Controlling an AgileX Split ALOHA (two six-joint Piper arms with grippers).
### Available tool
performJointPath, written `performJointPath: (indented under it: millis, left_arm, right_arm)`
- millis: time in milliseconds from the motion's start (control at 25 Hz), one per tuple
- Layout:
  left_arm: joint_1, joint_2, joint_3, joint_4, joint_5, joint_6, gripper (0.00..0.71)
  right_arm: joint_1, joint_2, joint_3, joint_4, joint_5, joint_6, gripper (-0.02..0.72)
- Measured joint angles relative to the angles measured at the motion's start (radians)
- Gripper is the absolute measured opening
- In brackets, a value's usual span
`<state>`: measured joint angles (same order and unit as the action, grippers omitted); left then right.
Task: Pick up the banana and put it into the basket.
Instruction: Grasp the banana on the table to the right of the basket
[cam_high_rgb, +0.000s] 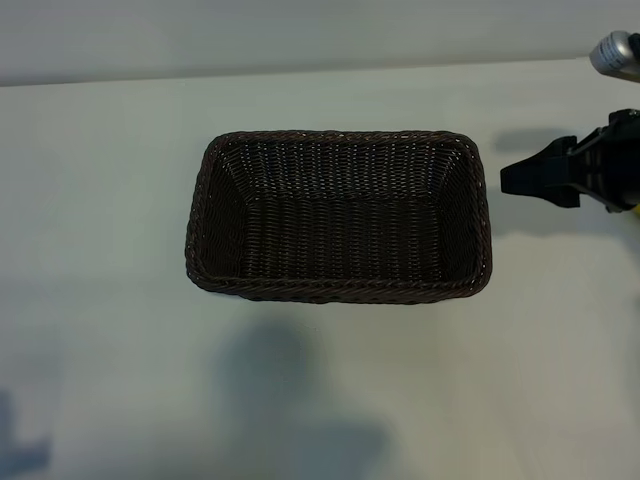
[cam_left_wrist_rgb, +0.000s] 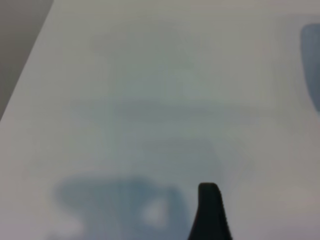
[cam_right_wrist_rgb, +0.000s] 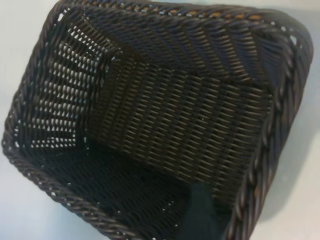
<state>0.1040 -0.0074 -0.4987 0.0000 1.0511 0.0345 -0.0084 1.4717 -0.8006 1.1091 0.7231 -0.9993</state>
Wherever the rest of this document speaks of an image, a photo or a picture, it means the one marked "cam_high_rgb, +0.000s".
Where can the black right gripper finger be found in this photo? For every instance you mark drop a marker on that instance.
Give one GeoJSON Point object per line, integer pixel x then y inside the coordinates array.
{"type": "Point", "coordinates": [547, 189]}
{"type": "Point", "coordinates": [547, 160]}

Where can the dark brown wicker basket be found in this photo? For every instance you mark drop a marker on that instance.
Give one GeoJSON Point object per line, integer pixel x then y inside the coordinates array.
{"type": "Point", "coordinates": [340, 225]}

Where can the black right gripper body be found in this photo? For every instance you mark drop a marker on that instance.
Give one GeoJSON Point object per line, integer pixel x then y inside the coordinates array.
{"type": "Point", "coordinates": [615, 167]}

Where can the yellow banana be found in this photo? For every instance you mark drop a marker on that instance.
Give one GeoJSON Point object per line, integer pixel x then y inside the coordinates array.
{"type": "Point", "coordinates": [636, 210]}

